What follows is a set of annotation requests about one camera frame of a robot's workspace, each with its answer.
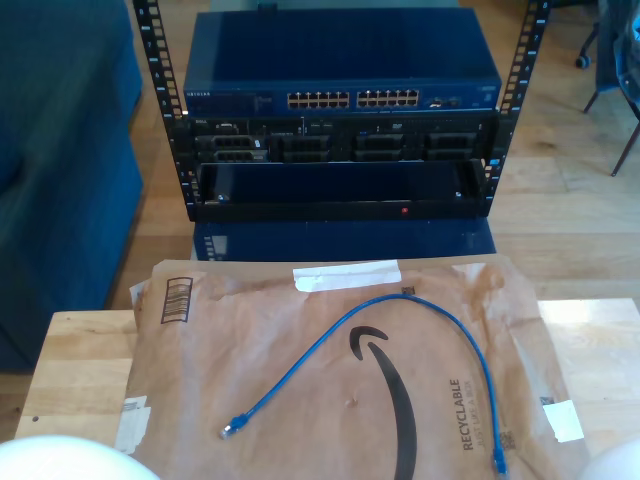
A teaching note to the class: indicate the dark blue equipment case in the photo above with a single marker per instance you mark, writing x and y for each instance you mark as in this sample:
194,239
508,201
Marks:
350,240

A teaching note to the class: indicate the long white tape strip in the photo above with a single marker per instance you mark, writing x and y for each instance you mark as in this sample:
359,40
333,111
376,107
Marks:
345,276

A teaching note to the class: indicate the black rack server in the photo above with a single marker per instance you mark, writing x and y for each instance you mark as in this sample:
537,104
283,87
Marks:
345,131

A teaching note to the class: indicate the brown paper mailer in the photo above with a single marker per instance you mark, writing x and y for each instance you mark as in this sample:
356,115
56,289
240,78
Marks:
250,350

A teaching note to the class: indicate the white shipping label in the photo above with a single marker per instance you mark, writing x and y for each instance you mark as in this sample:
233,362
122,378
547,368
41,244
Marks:
132,425

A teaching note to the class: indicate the blue sofa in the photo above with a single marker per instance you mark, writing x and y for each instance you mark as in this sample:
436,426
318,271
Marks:
60,175

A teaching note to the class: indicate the short white tape piece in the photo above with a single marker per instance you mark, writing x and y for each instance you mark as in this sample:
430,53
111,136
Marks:
564,421

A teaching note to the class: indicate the rolling office chair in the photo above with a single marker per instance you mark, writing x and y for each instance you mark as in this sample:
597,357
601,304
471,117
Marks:
581,62

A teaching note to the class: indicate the chair with dark legs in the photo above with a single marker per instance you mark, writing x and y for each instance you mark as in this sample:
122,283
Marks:
607,75

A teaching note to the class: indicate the blue network switch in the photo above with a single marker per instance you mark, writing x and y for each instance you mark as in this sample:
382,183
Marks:
340,50

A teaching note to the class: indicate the black rack frame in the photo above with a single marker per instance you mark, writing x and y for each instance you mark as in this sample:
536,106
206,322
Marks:
160,65

